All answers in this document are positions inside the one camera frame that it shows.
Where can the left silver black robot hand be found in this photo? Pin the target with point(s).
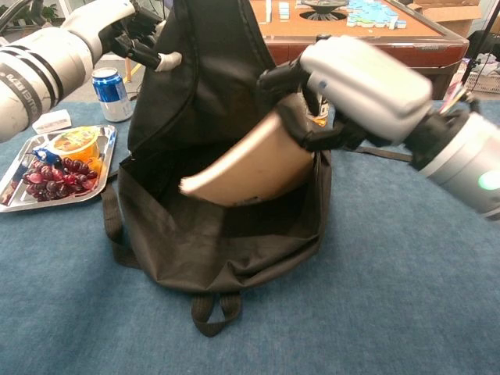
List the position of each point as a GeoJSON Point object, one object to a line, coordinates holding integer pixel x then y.
{"type": "Point", "coordinates": [97, 21]}

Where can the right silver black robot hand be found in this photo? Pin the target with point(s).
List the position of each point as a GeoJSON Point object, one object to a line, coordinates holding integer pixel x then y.
{"type": "Point", "coordinates": [371, 86]}

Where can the brown spiral notebook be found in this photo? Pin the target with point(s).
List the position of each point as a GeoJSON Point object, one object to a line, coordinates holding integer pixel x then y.
{"type": "Point", "coordinates": [254, 168]}

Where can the black fabric backpack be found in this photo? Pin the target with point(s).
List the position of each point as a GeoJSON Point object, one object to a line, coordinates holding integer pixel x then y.
{"type": "Point", "coordinates": [218, 242]}

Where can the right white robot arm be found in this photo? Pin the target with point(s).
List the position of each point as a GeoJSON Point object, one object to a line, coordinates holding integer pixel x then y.
{"type": "Point", "coordinates": [465, 156]}

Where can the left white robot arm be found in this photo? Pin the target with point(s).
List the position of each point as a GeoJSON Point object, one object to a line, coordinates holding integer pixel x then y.
{"type": "Point", "coordinates": [31, 78]}

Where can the green plants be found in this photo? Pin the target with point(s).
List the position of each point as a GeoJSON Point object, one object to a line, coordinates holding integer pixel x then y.
{"type": "Point", "coordinates": [31, 13]}

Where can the brown mahjong table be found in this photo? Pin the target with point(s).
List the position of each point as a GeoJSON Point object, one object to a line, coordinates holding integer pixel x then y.
{"type": "Point", "coordinates": [414, 31]}

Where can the blue mahjong tile pile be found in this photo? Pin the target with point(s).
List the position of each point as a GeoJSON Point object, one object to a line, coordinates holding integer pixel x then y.
{"type": "Point", "coordinates": [375, 13]}

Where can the blue white soda can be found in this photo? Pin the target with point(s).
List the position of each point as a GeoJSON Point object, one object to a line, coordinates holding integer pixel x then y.
{"type": "Point", "coordinates": [113, 95]}

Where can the black dice dome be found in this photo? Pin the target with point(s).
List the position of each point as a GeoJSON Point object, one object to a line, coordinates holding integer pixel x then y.
{"type": "Point", "coordinates": [322, 9]}

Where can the cardboard box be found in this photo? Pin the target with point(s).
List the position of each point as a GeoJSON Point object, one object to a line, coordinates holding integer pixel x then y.
{"type": "Point", "coordinates": [449, 15]}

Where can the small white box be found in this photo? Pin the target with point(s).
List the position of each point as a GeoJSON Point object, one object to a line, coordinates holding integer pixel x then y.
{"type": "Point", "coordinates": [52, 122]}

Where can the white plastic basket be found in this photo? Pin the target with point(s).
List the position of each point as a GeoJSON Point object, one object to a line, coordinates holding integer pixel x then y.
{"type": "Point", "coordinates": [484, 80]}

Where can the white blue mahjong tile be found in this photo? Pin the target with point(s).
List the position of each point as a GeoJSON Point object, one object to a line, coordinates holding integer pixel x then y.
{"type": "Point", "coordinates": [284, 11]}
{"type": "Point", "coordinates": [269, 9]}

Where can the black tripod stand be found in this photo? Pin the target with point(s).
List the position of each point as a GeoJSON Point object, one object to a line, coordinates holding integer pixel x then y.
{"type": "Point", "coordinates": [482, 35]}

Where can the orange fruit jelly cup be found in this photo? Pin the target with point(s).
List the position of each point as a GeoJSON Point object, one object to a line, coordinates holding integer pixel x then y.
{"type": "Point", "coordinates": [76, 144]}

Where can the blue white candy wrapper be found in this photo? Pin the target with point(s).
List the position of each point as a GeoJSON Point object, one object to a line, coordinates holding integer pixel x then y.
{"type": "Point", "coordinates": [45, 155]}

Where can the red grape bunch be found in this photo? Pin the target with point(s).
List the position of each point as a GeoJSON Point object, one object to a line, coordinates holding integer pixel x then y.
{"type": "Point", "coordinates": [58, 179]}

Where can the blue felt table mat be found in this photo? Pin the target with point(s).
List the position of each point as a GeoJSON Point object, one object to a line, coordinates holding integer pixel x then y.
{"type": "Point", "coordinates": [390, 273]}

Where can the metal serving tray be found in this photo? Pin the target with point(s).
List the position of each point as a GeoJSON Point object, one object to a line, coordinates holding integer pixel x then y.
{"type": "Point", "coordinates": [15, 195]}

